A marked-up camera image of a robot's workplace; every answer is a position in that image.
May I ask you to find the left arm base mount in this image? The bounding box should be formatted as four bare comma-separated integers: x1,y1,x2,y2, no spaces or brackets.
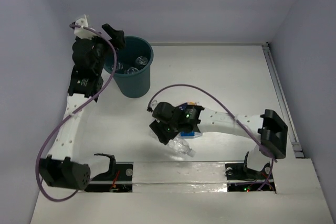
85,153,134,193

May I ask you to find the clear bottle front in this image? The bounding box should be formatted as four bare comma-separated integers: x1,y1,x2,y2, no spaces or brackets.
167,136,196,157

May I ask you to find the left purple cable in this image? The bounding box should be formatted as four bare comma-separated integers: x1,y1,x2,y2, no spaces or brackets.
35,24,118,203

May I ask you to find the blue label water bottle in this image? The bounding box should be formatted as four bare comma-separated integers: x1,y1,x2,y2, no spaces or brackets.
179,131,203,139

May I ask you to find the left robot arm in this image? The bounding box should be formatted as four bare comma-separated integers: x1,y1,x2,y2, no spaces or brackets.
35,22,125,190

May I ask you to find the silver tape strip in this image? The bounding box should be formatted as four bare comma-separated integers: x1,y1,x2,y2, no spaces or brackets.
132,162,227,193

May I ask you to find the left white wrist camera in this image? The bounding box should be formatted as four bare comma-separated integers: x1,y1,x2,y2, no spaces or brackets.
71,14,93,39

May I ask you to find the orange drink bottle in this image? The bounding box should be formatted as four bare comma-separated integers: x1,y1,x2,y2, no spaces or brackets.
178,102,200,111

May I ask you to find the dark green plastic bin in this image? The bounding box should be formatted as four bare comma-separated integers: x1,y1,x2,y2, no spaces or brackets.
103,36,154,98

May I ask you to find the aluminium rail right edge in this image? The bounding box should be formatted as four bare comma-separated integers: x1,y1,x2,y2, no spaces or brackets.
261,43,305,159

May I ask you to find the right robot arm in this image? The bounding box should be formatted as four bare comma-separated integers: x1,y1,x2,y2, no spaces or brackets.
148,102,288,178

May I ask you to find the clear bottle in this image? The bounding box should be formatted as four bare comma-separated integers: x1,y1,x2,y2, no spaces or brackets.
124,67,139,74
167,136,196,157
134,56,149,69

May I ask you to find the crushed bottle blue label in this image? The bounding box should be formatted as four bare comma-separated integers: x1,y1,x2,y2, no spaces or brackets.
111,61,124,73

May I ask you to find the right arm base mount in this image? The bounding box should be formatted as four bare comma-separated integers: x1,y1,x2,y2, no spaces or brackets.
224,163,276,193

